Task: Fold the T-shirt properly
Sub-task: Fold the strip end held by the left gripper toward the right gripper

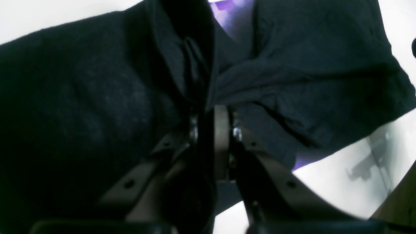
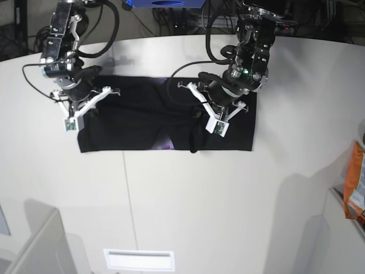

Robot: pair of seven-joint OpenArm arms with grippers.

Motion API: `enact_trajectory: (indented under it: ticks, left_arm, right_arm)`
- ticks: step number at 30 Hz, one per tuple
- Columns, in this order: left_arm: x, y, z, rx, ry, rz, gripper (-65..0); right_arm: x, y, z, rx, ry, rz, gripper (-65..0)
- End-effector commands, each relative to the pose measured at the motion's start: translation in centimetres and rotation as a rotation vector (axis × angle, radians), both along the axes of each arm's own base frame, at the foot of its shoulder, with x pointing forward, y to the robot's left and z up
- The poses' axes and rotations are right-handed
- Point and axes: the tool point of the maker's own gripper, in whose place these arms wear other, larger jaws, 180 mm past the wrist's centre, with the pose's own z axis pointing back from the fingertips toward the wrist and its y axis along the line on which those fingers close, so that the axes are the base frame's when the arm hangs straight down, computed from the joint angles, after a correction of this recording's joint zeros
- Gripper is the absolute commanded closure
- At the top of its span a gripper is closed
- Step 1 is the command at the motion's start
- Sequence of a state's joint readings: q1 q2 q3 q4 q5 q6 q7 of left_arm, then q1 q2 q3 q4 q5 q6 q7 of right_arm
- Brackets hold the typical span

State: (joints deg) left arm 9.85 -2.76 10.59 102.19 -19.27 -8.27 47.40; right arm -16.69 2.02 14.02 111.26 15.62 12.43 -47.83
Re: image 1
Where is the black T-shirt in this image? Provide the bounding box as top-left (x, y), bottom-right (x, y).
top-left (1, 0), bottom-right (415, 234)

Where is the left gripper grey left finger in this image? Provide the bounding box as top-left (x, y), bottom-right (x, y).
top-left (30, 113), bottom-right (208, 234)

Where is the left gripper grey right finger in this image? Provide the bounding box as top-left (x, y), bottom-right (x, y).
top-left (213, 105), bottom-right (389, 234)

